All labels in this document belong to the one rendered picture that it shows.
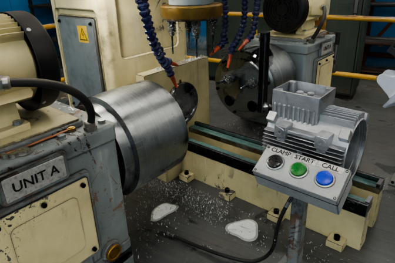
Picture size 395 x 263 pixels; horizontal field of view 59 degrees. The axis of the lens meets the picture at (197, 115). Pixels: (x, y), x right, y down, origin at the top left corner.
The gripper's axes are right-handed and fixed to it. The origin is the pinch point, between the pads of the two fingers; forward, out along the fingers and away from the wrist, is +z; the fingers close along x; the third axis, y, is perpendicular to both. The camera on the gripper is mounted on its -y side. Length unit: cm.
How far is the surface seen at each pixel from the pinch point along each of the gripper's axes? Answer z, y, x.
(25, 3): 316, 514, -196
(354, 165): 22.0, -4.0, -10.2
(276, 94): 15.6, 20.4, -0.5
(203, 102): 47, 45, -16
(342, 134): 11.2, 2.8, 1.4
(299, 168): 13.0, 3.5, 18.5
